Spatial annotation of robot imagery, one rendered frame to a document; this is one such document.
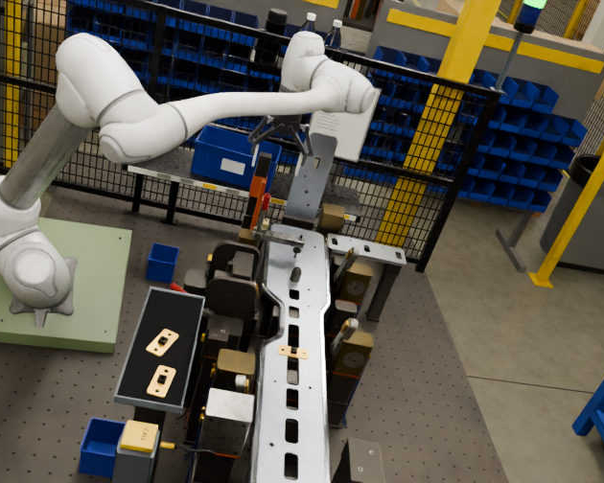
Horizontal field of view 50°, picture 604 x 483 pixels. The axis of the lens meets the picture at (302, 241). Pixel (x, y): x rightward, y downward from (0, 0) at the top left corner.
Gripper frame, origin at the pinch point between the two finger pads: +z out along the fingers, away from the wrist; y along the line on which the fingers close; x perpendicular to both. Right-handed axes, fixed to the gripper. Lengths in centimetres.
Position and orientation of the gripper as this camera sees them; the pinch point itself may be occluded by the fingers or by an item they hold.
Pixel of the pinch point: (275, 166)
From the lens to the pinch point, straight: 201.3
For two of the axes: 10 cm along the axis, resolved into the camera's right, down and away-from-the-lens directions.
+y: 9.7, 2.1, 1.3
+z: -2.5, 8.2, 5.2
